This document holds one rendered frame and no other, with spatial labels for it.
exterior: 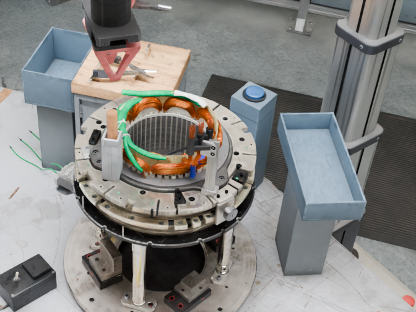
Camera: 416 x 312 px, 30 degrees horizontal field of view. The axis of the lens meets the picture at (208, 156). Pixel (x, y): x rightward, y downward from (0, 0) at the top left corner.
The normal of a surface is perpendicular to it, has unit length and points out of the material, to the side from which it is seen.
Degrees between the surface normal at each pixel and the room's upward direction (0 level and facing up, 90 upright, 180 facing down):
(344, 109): 90
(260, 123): 90
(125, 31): 2
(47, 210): 0
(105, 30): 2
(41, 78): 90
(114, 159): 90
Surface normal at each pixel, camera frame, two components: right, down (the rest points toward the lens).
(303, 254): 0.11, 0.67
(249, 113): -0.58, 0.52
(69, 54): -0.22, 0.64
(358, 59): -0.79, 0.37
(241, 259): 0.07, -0.74
